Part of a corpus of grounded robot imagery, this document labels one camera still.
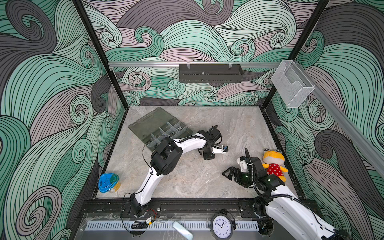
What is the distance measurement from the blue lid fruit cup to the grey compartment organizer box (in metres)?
0.27

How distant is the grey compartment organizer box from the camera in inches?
39.7

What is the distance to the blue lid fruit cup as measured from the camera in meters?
0.72
